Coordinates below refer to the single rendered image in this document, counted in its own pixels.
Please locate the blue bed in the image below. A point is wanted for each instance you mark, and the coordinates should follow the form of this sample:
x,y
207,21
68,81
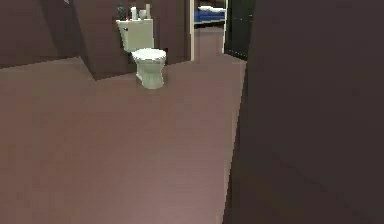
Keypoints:
x,y
209,15

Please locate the white pillow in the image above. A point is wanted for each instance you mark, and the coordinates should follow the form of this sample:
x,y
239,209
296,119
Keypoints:
x,y
211,8

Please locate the tall pale bottle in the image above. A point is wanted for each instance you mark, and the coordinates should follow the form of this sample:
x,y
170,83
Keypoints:
x,y
148,10

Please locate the white toilet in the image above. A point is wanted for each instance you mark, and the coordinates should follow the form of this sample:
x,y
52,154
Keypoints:
x,y
148,56

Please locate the white bottle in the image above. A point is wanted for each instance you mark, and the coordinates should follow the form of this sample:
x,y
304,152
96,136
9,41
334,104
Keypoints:
x,y
134,13

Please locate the black room door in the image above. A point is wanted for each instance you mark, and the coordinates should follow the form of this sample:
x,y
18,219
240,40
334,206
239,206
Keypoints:
x,y
238,30

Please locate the grey cup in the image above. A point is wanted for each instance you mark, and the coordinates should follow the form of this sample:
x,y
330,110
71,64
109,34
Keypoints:
x,y
142,14

